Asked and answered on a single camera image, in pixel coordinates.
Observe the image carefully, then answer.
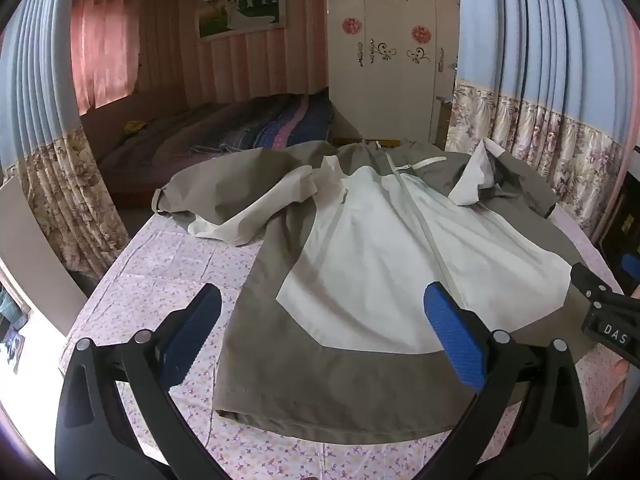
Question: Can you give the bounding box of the blue floral curtain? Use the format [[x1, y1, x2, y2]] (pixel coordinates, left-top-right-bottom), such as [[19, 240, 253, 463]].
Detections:
[[0, 0, 132, 281], [444, 0, 640, 242]]

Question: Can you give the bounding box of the grey and white jacket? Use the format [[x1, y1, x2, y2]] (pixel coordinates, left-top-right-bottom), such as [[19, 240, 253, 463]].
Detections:
[[152, 139, 587, 447]]

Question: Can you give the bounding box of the wall poster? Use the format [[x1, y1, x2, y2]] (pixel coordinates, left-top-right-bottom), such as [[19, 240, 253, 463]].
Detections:
[[197, 0, 289, 42]]

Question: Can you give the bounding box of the wooden desk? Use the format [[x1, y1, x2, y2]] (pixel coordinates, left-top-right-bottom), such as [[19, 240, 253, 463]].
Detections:
[[435, 95, 456, 149]]

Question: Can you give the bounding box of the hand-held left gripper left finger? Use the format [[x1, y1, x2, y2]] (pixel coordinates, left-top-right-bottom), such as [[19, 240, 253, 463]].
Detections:
[[55, 283, 227, 480]]

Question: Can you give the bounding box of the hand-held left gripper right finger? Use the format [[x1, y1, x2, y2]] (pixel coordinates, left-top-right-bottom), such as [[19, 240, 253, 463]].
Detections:
[[414, 281, 592, 480]]

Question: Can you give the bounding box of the white wardrobe with decals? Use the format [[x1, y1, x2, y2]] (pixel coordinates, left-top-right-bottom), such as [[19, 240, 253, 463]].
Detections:
[[325, 0, 461, 147]]

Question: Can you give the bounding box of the pink window curtain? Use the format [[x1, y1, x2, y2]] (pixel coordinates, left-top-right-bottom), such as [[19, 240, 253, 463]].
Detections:
[[70, 0, 142, 112]]

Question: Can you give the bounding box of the striped blue pink blanket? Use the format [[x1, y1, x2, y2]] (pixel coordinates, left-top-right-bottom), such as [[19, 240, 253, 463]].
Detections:
[[191, 92, 335, 155]]

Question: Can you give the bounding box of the dark cabinet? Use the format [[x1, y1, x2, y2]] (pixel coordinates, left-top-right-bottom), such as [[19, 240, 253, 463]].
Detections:
[[599, 169, 640, 283]]

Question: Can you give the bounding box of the pink floral table sheet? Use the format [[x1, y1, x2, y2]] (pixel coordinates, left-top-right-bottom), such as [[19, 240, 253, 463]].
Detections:
[[59, 204, 627, 480]]

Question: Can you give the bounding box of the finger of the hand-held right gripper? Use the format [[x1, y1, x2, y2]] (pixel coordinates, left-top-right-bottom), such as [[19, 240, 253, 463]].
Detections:
[[570, 262, 640, 312]]

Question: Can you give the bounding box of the bed with purple cover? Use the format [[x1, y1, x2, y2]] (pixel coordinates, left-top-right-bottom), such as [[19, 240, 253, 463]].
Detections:
[[81, 85, 335, 207]]

